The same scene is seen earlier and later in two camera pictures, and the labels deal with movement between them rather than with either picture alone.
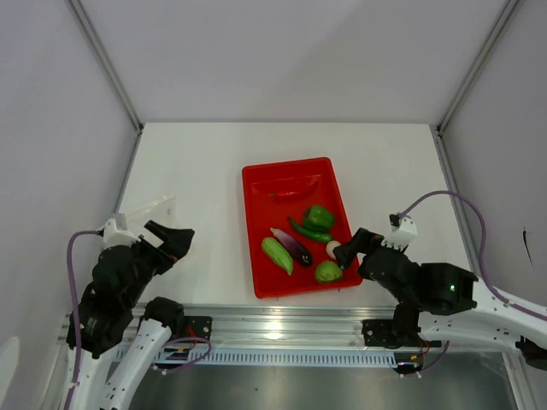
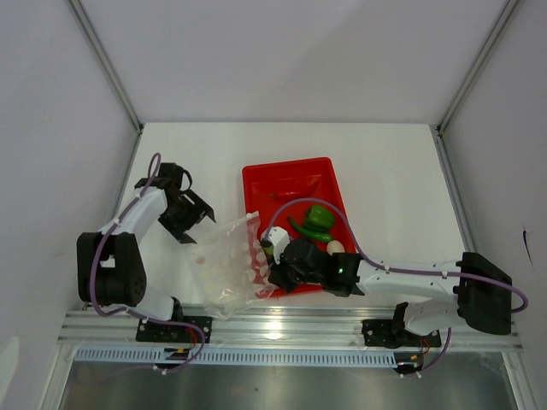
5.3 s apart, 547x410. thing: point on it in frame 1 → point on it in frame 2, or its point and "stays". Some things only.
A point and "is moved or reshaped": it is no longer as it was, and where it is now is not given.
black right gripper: [362, 242] → [277, 277]
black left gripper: [176, 242] → [176, 228]
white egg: [330, 246] stays
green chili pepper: [311, 232] stays
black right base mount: [397, 333] stays
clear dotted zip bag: [162, 210] is moved or reshaped
